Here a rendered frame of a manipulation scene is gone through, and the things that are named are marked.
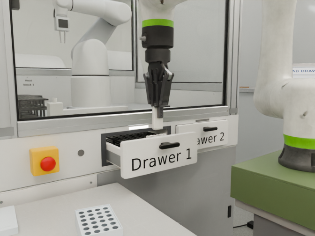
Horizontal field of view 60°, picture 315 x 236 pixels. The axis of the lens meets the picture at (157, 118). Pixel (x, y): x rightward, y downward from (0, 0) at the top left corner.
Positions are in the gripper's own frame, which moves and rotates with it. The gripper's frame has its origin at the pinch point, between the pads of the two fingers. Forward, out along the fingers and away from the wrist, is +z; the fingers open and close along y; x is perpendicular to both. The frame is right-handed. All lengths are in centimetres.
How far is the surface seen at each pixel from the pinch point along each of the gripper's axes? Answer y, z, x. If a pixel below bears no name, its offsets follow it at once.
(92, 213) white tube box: 8.8, 19.7, -24.8
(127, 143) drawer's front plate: -1.0, 6.7, -9.8
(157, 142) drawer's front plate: -1.0, 7.8, 0.8
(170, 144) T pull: 2.6, 8.3, 3.0
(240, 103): -98, 10, 163
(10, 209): -8.6, 21.6, -39.9
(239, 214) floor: -70, 99, 132
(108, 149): -14.7, 11.4, -9.5
